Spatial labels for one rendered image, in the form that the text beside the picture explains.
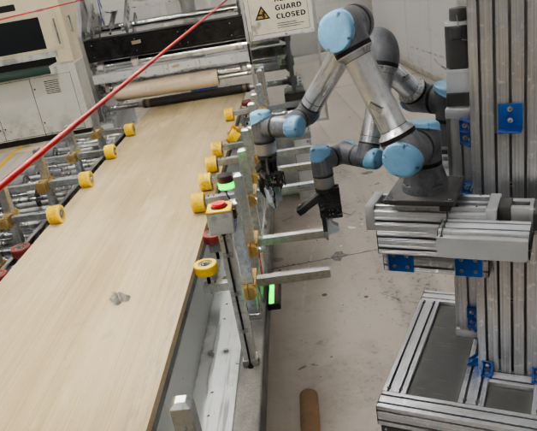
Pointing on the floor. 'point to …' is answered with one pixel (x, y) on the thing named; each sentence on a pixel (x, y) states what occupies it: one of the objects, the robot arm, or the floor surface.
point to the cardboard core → (309, 410)
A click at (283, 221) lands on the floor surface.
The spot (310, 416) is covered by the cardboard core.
